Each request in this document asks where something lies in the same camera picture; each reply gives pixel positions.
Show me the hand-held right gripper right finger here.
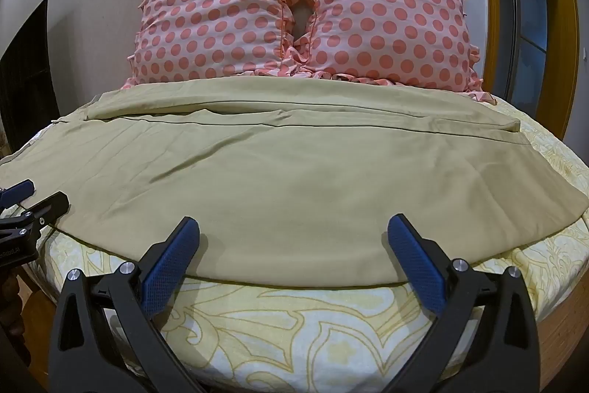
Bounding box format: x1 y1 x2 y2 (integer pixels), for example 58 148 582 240
387 213 540 393

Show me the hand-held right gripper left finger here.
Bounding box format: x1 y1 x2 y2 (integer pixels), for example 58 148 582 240
49 216 208 393

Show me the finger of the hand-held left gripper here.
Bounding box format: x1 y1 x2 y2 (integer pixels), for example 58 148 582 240
0 179 36 207
0 191 70 232

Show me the dark wooden furniture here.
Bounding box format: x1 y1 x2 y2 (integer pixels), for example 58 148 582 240
0 0 55 145

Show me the yellow floral bed sheet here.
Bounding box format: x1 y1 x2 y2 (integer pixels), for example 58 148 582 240
18 101 589 393

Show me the pink polka dot pillow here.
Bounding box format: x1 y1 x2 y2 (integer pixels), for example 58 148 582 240
126 0 304 84
281 0 498 105

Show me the wooden door frame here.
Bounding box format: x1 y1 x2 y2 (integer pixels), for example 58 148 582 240
393 0 581 140

